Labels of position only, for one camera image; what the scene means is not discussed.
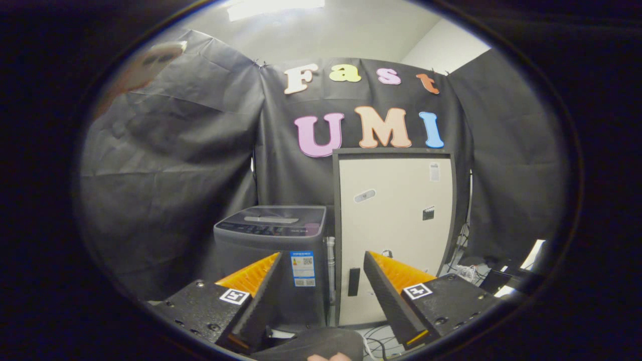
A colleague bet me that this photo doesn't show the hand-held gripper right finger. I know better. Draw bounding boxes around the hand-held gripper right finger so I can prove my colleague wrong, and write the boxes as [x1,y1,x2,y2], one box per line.
[362,250,505,351]

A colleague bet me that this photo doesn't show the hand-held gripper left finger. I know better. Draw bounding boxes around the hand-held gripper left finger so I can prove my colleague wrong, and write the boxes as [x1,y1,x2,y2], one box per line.
[149,251,282,352]

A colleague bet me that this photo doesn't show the grey washing machine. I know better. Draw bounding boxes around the grey washing machine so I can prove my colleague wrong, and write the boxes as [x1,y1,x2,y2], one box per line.
[213,205,331,331]

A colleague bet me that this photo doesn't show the person's dark clothing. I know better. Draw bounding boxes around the person's dark clothing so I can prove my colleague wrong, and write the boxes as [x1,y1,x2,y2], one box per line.
[251,328,364,361]

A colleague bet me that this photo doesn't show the black box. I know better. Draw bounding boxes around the black box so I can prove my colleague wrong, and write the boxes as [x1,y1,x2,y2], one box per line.
[480,268,527,296]

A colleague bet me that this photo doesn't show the white panel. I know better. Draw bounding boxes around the white panel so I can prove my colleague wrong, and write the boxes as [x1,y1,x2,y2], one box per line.
[494,239,546,297]

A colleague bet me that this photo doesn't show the black backdrop cloth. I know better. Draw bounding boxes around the black backdrop cloth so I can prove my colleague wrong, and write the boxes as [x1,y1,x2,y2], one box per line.
[75,28,567,301]

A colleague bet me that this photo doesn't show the beige smartphone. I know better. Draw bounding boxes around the beige smartphone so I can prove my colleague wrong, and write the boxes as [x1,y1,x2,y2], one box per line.
[131,41,188,86]

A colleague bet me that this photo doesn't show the floor cables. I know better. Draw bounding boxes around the floor cables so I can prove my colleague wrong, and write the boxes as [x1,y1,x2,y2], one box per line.
[362,325,404,359]

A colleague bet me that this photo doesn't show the grey drain hose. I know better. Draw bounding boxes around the grey drain hose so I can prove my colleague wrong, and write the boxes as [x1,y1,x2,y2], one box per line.
[325,237,337,307]

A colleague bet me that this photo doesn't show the beige cabinet with dark frame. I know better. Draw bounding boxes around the beige cabinet with dark frame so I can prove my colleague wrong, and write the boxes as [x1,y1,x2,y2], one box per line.
[332,147,457,329]

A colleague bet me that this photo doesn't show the hanging cables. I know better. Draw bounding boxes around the hanging cables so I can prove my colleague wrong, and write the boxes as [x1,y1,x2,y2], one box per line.
[446,223,490,285]

